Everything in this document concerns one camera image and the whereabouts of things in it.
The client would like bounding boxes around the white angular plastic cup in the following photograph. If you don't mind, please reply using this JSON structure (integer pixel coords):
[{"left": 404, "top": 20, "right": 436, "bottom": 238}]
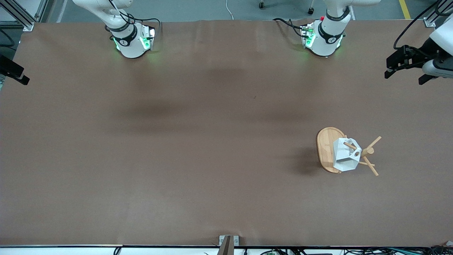
[{"left": 333, "top": 137, "right": 363, "bottom": 172}]

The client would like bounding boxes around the bamboo cup rack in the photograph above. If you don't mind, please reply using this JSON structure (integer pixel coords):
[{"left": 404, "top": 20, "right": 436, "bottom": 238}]
[{"left": 316, "top": 127, "right": 383, "bottom": 177}]

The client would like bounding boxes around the aluminium frame profile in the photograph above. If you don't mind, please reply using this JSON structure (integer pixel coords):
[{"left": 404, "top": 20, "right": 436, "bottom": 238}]
[
  {"left": 423, "top": 0, "right": 453, "bottom": 28},
  {"left": 0, "top": 0, "right": 48, "bottom": 32}
]

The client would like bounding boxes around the black left base cable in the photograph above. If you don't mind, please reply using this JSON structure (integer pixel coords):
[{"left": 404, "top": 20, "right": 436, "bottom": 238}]
[{"left": 273, "top": 18, "right": 305, "bottom": 39}]

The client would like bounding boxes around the black base cable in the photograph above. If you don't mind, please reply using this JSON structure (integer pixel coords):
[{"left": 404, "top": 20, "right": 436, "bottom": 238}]
[
  {"left": 130, "top": 17, "right": 162, "bottom": 38},
  {"left": 273, "top": 18, "right": 305, "bottom": 39}
]

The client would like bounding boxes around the black right base cable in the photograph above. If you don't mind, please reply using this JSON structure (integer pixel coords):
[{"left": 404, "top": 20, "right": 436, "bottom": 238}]
[{"left": 130, "top": 17, "right": 162, "bottom": 38}]

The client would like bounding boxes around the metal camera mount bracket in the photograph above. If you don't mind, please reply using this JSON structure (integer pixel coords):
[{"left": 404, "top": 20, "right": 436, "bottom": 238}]
[{"left": 219, "top": 235, "right": 240, "bottom": 255}]

